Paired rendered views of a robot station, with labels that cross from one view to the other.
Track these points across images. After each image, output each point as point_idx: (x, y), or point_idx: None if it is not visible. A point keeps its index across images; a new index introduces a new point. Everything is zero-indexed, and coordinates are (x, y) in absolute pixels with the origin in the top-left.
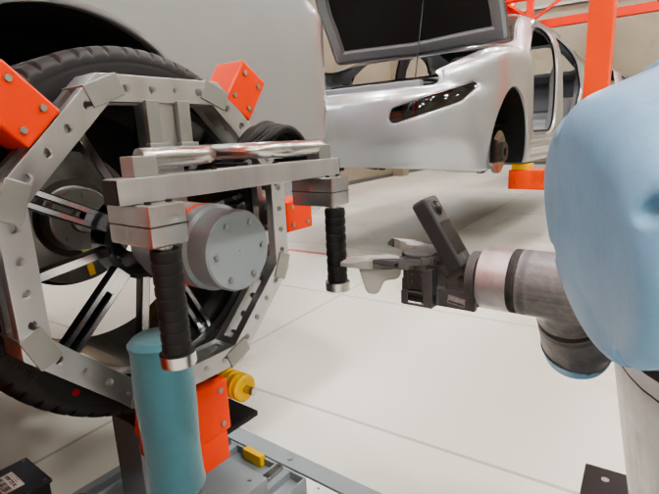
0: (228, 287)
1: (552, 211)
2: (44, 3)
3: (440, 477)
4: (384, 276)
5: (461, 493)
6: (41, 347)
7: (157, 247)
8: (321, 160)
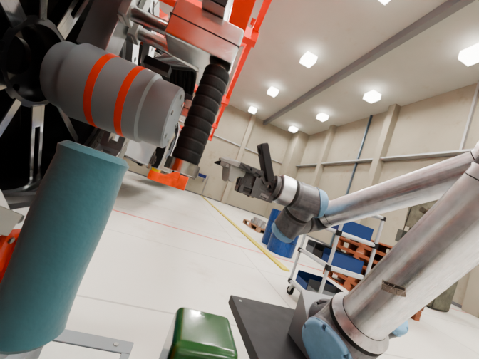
0: (162, 140)
1: None
2: None
3: (130, 321)
4: (239, 174)
5: (145, 328)
6: None
7: (232, 65)
8: None
